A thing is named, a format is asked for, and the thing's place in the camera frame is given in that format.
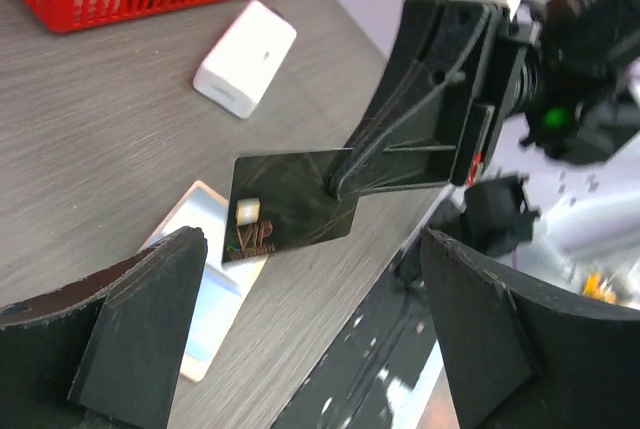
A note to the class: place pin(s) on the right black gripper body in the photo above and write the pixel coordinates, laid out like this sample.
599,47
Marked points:
497,95

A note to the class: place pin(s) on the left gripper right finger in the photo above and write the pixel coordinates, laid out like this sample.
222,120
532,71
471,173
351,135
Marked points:
521,353

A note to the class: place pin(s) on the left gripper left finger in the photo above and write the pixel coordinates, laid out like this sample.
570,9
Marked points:
104,351

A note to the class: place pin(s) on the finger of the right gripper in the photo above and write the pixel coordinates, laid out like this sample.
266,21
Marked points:
421,128

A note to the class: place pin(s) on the beige card holder wallet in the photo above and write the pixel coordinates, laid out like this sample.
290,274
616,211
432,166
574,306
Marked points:
223,288

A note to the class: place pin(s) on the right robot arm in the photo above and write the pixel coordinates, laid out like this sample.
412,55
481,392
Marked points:
575,105

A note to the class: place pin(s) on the white bottle grey cap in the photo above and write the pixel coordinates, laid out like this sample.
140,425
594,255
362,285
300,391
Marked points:
238,70

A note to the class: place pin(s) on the black mounting base plate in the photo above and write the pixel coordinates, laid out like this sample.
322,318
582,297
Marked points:
381,368

